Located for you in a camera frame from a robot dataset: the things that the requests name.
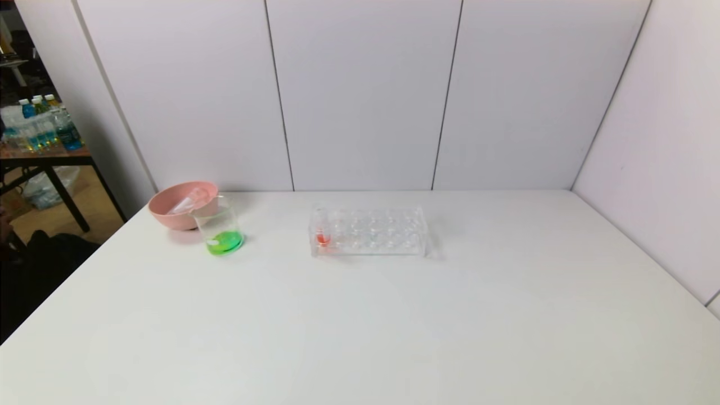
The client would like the clear acrylic test tube rack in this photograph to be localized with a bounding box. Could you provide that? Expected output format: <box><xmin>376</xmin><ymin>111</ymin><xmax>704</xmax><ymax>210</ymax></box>
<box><xmin>308</xmin><ymin>202</ymin><xmax>433</xmax><ymax>258</ymax></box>

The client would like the test tube with red pigment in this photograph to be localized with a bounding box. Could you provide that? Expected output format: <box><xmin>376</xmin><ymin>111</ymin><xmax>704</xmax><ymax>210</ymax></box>
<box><xmin>313</xmin><ymin>206</ymin><xmax>331</xmax><ymax>248</ymax></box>

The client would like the bottle with blue liquid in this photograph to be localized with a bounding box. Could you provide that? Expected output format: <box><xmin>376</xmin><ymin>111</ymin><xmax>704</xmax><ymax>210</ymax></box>
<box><xmin>55</xmin><ymin>107</ymin><xmax>84</xmax><ymax>152</ymax></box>

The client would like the wooden table with black legs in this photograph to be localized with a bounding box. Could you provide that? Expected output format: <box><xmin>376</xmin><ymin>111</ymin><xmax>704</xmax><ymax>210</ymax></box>
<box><xmin>0</xmin><ymin>143</ymin><xmax>128</xmax><ymax>234</ymax></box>

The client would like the test tube with yellow pigment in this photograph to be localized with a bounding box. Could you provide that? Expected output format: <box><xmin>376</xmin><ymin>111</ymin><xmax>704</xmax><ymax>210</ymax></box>
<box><xmin>179</xmin><ymin>188</ymin><xmax>210</xmax><ymax>212</ymax></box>

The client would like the clear plastic bag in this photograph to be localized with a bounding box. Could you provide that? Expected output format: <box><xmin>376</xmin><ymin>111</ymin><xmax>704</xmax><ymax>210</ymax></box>
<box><xmin>21</xmin><ymin>165</ymin><xmax>80</xmax><ymax>210</ymax></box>

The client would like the dark furniture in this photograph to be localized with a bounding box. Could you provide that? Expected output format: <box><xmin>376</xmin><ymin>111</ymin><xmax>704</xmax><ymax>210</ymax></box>
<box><xmin>0</xmin><ymin>229</ymin><xmax>103</xmax><ymax>344</ymax></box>

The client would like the pink bowl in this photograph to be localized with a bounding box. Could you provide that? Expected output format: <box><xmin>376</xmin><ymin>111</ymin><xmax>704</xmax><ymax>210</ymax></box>
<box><xmin>148</xmin><ymin>181</ymin><xmax>220</xmax><ymax>231</ymax></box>

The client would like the clear glass beaker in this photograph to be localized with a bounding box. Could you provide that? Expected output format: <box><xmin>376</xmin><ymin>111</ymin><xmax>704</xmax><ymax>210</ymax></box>
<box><xmin>191</xmin><ymin>195</ymin><xmax>244</xmax><ymax>256</ymax></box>

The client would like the bottle with blue cap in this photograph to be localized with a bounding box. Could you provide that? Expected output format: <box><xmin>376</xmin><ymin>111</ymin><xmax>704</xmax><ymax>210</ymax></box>
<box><xmin>18</xmin><ymin>99</ymin><xmax>35</xmax><ymax>148</ymax></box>

